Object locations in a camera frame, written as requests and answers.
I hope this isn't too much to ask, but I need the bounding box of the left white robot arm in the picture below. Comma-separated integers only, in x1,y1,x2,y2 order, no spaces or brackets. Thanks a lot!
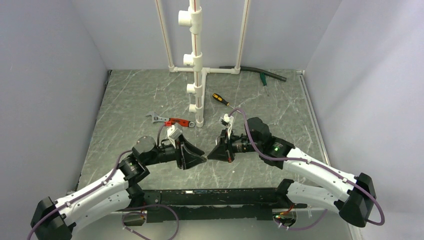
26,135,207,240

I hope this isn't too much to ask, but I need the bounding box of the white PVC pipe frame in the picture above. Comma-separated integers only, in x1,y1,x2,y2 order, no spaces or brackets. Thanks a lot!
154,0,251,128

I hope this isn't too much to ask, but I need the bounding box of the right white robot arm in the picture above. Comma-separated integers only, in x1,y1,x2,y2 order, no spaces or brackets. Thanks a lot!
207,114,377,228

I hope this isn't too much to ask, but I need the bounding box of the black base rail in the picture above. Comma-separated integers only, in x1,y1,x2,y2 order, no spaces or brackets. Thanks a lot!
123,187,307,223

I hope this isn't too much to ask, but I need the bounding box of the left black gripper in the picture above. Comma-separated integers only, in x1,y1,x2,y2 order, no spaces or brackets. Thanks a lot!
143,133,207,169

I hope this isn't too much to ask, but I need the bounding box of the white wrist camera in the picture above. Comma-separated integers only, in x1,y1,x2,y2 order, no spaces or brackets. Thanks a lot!
220,113,234,136
166,122,183,149

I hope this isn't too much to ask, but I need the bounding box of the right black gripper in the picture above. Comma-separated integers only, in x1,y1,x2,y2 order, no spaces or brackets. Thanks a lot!
207,127,262,163

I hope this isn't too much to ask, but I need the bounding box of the black hose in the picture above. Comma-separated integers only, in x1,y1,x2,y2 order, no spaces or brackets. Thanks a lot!
219,65,287,83

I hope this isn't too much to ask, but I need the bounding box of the green screwdriver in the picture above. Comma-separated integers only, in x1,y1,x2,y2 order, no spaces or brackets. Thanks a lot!
259,72,270,97

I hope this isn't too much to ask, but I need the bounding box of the red handled adjustable wrench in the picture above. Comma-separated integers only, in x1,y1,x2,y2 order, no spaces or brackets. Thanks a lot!
145,111,196,128

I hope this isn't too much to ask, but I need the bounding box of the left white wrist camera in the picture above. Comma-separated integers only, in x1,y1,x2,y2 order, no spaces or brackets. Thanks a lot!
166,122,183,149

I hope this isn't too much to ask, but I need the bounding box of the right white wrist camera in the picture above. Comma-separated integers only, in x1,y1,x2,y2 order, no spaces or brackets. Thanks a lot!
220,113,234,136

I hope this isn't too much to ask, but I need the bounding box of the yellow black screwdriver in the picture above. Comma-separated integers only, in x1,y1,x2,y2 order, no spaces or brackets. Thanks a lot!
212,93,232,107

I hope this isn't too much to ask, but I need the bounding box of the aluminium frame rail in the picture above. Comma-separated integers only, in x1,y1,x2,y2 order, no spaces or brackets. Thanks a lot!
52,192,364,240

